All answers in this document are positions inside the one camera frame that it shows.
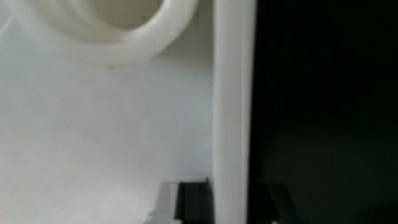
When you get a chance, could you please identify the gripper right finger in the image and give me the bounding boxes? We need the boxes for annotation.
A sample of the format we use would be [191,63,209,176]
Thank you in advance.
[251,183,308,224]

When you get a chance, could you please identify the white square tabletop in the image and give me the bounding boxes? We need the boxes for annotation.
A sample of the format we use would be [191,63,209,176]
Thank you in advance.
[0,0,258,224]

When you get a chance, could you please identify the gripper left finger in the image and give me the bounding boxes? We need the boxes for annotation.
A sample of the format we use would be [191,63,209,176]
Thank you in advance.
[145,181,214,224]

